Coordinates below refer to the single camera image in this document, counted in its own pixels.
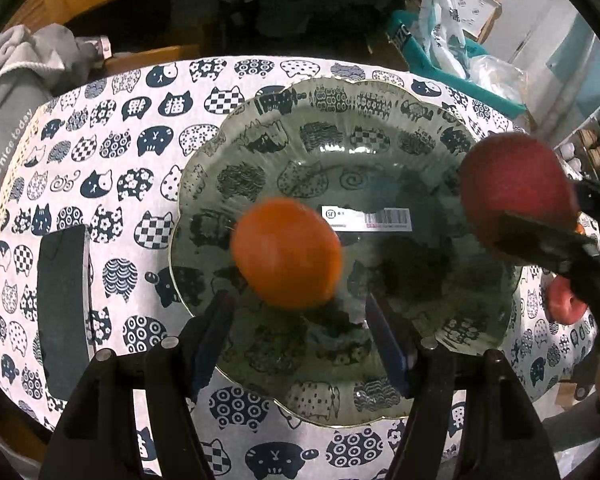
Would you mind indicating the clear plastic bag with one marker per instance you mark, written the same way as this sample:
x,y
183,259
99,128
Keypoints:
x,y
497,77

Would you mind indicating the teal cardboard box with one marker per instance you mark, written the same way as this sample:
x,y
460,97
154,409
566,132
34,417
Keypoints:
x,y
420,55

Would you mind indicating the grey hoodie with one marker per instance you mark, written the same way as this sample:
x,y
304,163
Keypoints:
x,y
10,90

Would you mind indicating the scalloped clear glass plate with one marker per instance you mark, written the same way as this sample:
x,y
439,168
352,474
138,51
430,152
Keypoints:
x,y
305,160

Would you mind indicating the black rectangular pad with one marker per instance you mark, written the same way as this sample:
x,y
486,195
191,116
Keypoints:
x,y
62,310

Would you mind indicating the cat print tablecloth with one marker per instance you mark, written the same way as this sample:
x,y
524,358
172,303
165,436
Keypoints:
x,y
130,160

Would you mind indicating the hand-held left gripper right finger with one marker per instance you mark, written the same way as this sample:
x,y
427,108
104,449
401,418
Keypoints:
x,y
387,340

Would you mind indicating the dark jacket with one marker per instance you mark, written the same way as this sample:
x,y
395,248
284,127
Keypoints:
x,y
280,5

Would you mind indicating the red apple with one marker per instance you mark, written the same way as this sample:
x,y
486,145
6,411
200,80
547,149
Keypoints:
x,y
562,300
515,180

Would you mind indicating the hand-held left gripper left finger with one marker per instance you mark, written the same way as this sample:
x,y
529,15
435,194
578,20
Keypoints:
x,y
215,340

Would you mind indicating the metal shoe rack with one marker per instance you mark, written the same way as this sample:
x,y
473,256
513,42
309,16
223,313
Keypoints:
x,y
592,145

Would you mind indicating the orange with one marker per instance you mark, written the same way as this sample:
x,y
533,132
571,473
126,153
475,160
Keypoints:
x,y
285,252

